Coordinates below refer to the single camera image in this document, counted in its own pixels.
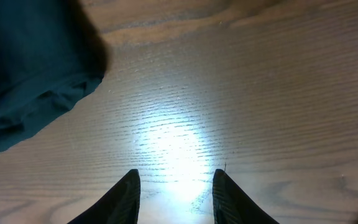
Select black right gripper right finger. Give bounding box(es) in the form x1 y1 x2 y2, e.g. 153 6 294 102
212 169 278 224

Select black leggings with red waistband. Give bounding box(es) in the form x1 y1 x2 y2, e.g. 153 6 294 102
0 0 108 152

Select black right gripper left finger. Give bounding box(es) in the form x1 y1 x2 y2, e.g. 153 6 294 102
68 169 140 224

